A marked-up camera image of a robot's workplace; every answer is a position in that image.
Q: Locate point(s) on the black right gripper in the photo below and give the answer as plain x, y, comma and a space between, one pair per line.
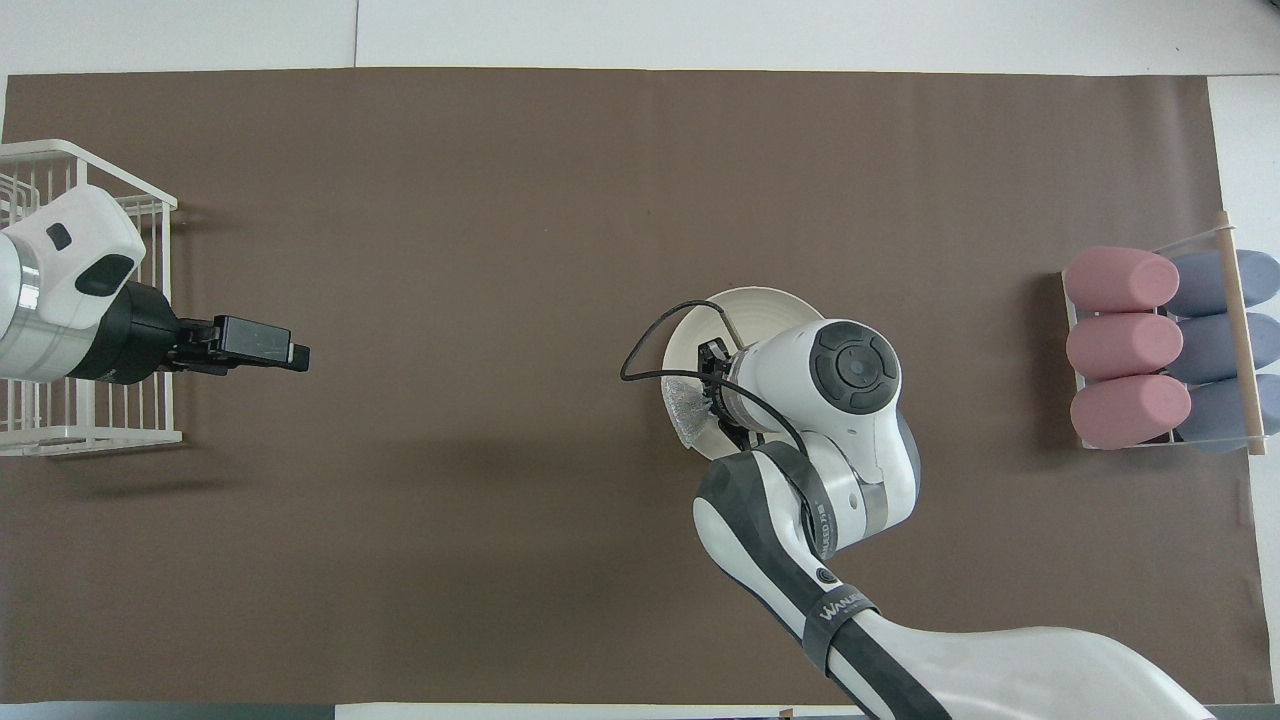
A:
712, 358

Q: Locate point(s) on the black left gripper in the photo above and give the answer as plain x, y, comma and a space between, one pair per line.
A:
140, 335

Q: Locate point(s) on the round cream plate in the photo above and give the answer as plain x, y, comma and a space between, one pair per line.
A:
760, 310

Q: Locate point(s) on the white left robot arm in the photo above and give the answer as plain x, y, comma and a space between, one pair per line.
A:
60, 270

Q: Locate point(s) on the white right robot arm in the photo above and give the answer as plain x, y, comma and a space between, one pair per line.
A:
790, 370

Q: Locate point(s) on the brown paper table mat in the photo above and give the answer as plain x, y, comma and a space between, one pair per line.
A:
450, 550

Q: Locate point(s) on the pink plastic cup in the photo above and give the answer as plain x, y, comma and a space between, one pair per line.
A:
1125, 347
1130, 412
1120, 280

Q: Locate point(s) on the blue plastic cup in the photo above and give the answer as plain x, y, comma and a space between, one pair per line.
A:
1210, 348
1215, 412
1205, 284

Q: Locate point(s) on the white cup rack wooden bar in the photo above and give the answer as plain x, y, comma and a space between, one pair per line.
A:
1240, 330

